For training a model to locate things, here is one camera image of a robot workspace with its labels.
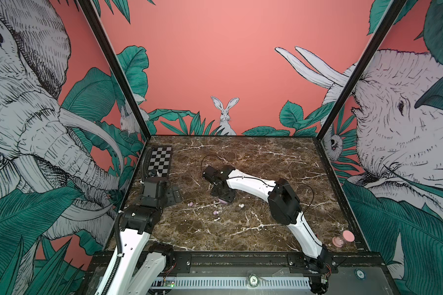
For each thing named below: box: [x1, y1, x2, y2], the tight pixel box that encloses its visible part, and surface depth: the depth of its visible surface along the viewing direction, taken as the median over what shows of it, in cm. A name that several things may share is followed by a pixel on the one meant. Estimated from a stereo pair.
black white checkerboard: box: [147, 145, 173, 178], surface depth 106 cm
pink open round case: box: [331, 229, 356, 248], surface depth 76 cm
